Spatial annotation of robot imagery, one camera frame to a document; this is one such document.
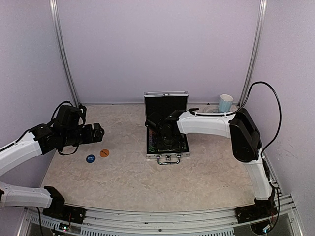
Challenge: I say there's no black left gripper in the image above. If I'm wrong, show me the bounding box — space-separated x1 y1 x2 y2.
62 122 104 147

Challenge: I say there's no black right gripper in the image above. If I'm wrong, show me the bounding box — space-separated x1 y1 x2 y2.
154 132 185 152

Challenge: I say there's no green chip stack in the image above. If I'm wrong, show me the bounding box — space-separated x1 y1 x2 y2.
148 146 157 152

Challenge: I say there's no aluminium poker case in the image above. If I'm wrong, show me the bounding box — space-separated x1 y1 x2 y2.
144 91 190 165

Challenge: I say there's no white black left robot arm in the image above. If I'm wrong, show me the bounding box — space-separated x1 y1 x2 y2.
0 101 105 224

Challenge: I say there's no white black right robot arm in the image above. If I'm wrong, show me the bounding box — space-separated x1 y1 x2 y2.
145 108 280 223

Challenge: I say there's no left poker chip row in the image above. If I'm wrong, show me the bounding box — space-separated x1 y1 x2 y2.
147 129 156 147

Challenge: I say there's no orange round button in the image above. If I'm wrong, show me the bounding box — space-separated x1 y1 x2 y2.
99 149 110 158

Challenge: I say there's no blue small blind button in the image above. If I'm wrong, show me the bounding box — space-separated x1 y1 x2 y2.
86 154 96 163

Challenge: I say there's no white swirl plate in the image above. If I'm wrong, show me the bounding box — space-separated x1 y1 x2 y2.
203 105 219 114

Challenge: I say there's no light blue ribbed cup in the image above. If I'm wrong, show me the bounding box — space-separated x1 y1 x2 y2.
218 94 234 113

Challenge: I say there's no front aluminium rail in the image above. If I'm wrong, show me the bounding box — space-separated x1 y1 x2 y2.
18 198 303 236

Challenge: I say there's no right aluminium frame post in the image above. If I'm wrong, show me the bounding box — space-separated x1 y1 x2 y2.
238 0 268 105

